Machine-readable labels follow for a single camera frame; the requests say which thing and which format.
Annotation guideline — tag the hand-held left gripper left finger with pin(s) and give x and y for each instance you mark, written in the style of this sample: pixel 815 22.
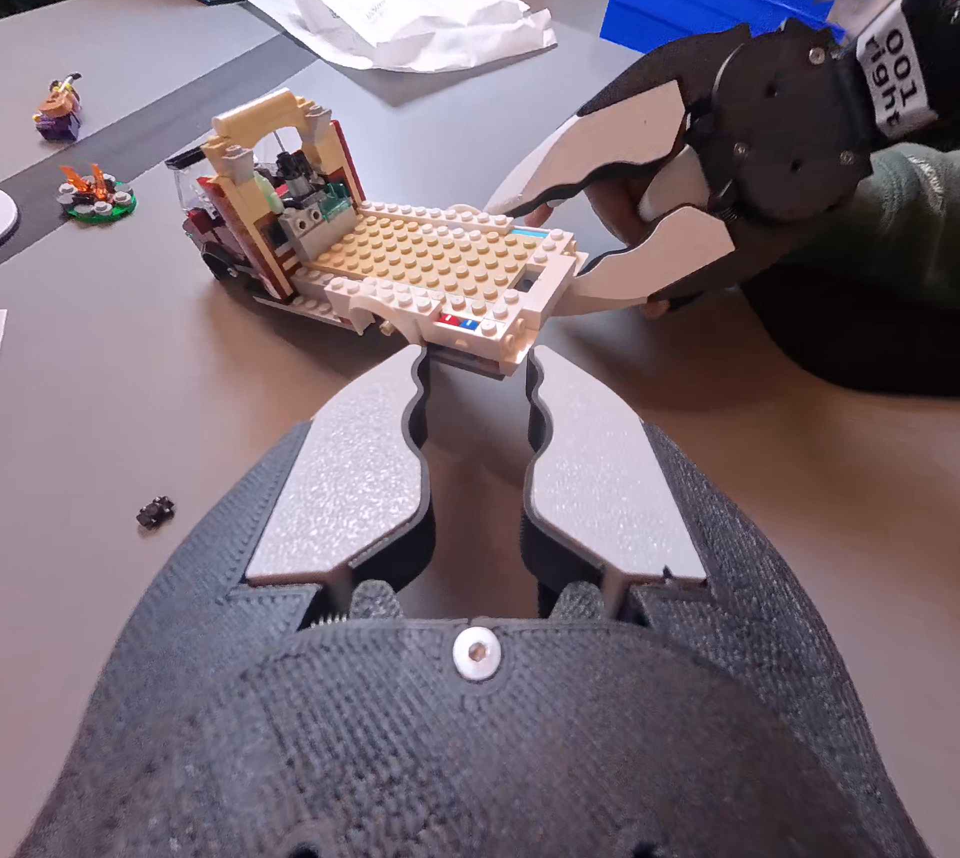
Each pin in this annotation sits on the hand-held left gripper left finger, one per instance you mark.
pixel 337 498

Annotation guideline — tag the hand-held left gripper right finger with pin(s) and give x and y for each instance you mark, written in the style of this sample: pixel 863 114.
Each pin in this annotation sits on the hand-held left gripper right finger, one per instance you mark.
pixel 615 498

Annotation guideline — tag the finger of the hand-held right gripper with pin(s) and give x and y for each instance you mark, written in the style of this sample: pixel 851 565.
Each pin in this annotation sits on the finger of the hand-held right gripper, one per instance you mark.
pixel 660 258
pixel 615 130

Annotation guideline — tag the red tan brick toy truck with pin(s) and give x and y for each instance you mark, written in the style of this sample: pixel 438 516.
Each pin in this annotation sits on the red tan brick toy truck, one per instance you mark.
pixel 420 250

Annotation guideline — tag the person's right forearm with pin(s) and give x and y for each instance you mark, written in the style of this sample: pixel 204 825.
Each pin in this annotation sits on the person's right forearm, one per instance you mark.
pixel 900 235

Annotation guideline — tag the grey desk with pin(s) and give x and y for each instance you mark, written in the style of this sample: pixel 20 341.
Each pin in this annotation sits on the grey desk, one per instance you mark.
pixel 112 385

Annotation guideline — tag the person's right hand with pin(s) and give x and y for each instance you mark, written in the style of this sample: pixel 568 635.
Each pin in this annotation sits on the person's right hand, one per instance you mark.
pixel 615 205

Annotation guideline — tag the black small brick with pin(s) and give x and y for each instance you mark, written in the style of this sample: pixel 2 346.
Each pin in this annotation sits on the black small brick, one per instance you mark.
pixel 155 511

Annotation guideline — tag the white paper bag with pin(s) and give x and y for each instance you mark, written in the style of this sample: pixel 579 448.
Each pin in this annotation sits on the white paper bag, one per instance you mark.
pixel 405 10

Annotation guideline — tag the brick campfire on green base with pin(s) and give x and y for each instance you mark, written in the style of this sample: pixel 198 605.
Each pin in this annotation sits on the brick campfire on green base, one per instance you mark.
pixel 97 202

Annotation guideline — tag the white plastic board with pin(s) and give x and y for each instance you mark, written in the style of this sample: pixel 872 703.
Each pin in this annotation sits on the white plastic board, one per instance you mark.
pixel 6 217

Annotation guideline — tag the purple toy minifigure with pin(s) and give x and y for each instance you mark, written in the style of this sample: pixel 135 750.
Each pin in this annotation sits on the purple toy minifigure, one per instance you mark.
pixel 58 115

